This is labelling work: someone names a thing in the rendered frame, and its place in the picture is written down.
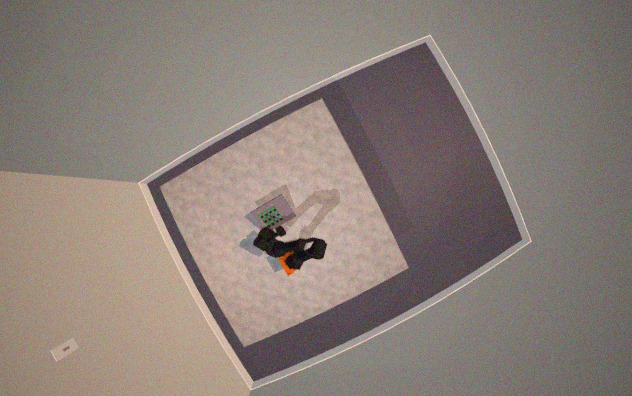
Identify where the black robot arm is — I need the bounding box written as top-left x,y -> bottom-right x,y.
253,227 -> 327,270

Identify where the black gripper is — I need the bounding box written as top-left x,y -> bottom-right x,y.
268,226 -> 286,241

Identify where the pinkish-mauve switch panel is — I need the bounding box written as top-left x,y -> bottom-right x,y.
250,194 -> 297,231

